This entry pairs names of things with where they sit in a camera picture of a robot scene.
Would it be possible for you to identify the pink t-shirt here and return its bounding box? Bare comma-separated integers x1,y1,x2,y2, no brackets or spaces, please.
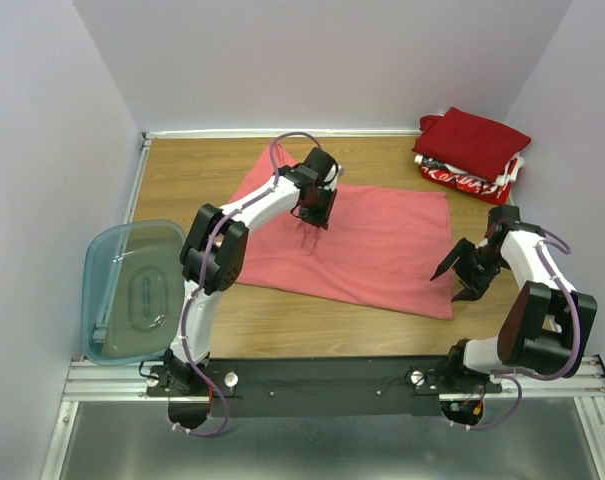
231,144,456,321

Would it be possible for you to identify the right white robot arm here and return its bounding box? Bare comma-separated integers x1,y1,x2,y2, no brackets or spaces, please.
434,205,598,392

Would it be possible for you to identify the folded red white printed t-shirt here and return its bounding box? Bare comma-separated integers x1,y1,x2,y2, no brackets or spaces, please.
414,154,524,205

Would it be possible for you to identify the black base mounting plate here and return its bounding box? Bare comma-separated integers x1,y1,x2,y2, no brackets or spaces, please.
147,355,501,419

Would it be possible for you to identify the folded dark red t-shirt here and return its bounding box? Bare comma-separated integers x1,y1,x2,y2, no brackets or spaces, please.
413,107,531,182

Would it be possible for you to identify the blue plastic bin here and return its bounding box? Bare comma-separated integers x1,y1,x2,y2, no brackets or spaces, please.
81,220,185,366

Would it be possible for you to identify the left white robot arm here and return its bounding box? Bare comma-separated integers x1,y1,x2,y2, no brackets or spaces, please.
169,147,342,395

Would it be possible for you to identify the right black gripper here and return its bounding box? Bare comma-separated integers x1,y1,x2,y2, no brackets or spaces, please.
433,237,507,302

